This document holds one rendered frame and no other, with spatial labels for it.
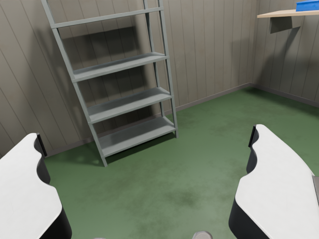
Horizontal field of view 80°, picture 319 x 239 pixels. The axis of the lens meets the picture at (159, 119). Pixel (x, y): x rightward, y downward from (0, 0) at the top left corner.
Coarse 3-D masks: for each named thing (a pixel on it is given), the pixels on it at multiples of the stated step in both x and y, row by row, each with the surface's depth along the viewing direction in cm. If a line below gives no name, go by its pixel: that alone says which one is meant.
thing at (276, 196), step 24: (264, 144) 10; (264, 168) 8; (288, 168) 8; (240, 192) 7; (264, 192) 7; (288, 192) 7; (312, 192) 7; (240, 216) 7; (264, 216) 6; (288, 216) 6; (312, 216) 6
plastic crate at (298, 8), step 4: (308, 0) 233; (312, 0) 229; (316, 0) 210; (300, 4) 225; (304, 4) 222; (308, 4) 218; (312, 4) 214; (316, 4) 211; (296, 8) 230; (300, 8) 226; (304, 8) 223; (308, 8) 219; (312, 8) 216; (316, 8) 212
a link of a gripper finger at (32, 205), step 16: (32, 144) 10; (0, 160) 9; (16, 160) 9; (32, 160) 9; (0, 176) 8; (16, 176) 8; (32, 176) 8; (48, 176) 10; (0, 192) 7; (16, 192) 7; (32, 192) 7; (48, 192) 7; (0, 208) 7; (16, 208) 7; (32, 208) 7; (48, 208) 7; (0, 224) 6; (16, 224) 6; (32, 224) 6; (48, 224) 6; (64, 224) 7
